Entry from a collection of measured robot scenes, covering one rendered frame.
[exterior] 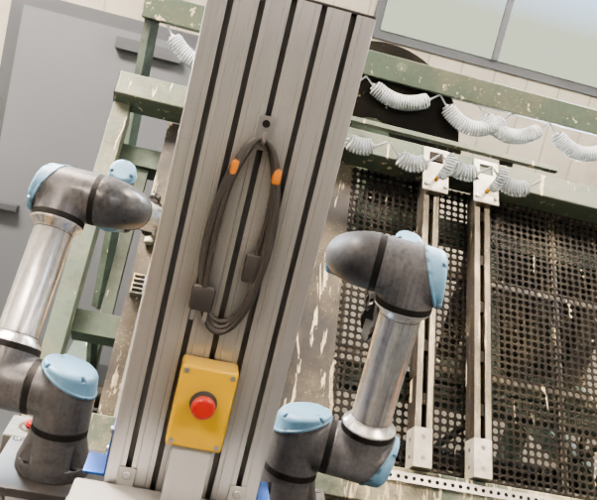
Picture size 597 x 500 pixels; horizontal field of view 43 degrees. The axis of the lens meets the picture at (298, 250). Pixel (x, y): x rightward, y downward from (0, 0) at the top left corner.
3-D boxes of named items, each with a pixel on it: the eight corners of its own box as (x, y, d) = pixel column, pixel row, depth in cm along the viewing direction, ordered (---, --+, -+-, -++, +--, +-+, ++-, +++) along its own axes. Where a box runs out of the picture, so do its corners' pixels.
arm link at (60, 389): (79, 441, 153) (92, 378, 151) (14, 426, 153) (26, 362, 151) (97, 419, 165) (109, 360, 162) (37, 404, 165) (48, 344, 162)
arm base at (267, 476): (318, 530, 161) (330, 487, 160) (249, 518, 159) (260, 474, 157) (309, 493, 176) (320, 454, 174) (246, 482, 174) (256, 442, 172)
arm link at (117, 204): (150, 184, 165) (182, 205, 214) (101, 172, 165) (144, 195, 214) (137, 236, 164) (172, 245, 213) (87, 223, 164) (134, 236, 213)
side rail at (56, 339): (28, 410, 227) (25, 400, 217) (113, 118, 280) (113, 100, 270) (48, 414, 228) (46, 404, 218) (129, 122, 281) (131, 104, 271)
